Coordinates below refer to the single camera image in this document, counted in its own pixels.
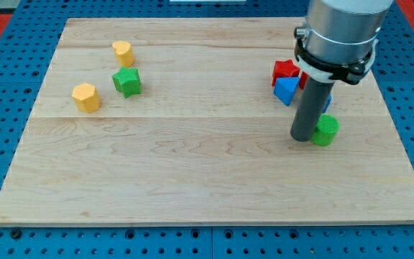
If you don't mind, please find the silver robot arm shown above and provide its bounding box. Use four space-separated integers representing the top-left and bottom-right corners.
303 0 392 65

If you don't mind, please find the blue triangle block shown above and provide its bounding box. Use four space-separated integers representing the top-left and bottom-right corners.
274 77 300 106

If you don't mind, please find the green star block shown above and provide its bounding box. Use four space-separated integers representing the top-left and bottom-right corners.
112 67 141 99

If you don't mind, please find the red star block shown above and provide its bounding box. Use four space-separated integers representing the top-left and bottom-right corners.
271 59 300 86

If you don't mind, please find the wooden board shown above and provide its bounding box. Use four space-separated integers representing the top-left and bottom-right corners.
0 17 414 227

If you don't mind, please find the red block behind rod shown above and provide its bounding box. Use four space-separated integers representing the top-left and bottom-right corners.
298 72 308 90

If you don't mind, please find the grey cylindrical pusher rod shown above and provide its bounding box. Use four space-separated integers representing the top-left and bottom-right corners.
290 77 334 142

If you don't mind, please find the yellow heart block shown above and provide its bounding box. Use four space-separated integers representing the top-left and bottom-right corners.
111 41 135 68

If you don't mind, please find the green cylinder block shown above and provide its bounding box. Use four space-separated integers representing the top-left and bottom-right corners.
310 114 340 147

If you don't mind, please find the yellow hexagon block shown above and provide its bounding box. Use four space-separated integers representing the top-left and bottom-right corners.
72 83 101 113

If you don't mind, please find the blue block behind rod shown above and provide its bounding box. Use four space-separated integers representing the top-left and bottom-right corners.
323 94 333 113

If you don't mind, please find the black and white clamp ring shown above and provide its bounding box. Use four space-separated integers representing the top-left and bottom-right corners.
293 25 380 86

